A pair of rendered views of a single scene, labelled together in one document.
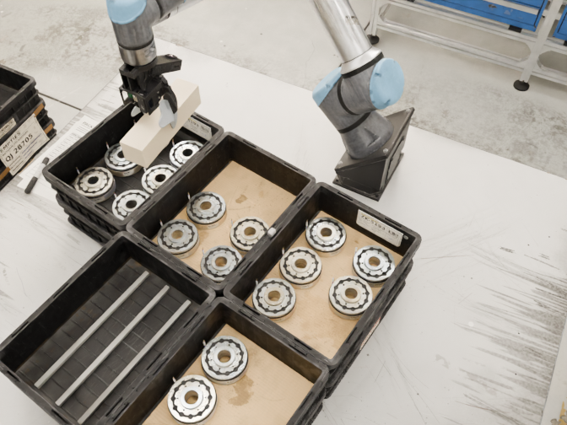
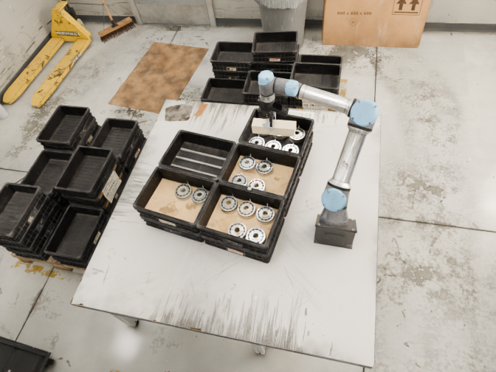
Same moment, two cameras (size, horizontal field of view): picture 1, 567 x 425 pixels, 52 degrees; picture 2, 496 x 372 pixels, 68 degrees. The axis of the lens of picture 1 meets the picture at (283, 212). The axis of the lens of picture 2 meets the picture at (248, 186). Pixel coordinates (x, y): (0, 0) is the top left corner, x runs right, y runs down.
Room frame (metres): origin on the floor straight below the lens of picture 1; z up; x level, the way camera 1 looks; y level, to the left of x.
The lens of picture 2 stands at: (0.66, -1.08, 2.59)
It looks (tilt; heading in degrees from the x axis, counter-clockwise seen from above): 56 degrees down; 85
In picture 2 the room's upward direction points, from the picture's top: 11 degrees counter-clockwise
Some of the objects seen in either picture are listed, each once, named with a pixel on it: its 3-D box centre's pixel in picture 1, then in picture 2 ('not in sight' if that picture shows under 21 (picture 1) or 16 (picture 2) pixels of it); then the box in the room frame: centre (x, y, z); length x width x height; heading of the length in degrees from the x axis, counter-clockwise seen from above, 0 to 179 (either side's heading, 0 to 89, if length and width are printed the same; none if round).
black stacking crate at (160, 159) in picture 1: (140, 164); (277, 136); (1.04, 0.39, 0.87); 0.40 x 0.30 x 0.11; 144
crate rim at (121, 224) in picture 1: (136, 153); (276, 131); (1.04, 0.39, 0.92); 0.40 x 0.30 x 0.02; 144
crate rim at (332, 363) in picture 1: (325, 266); (240, 213); (0.69, -0.10, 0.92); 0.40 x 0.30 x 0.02; 144
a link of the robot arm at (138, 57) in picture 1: (138, 48); (267, 95); (0.98, 0.30, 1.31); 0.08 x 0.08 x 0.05
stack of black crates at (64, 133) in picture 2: not in sight; (76, 141); (-0.49, 1.37, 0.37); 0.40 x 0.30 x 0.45; 63
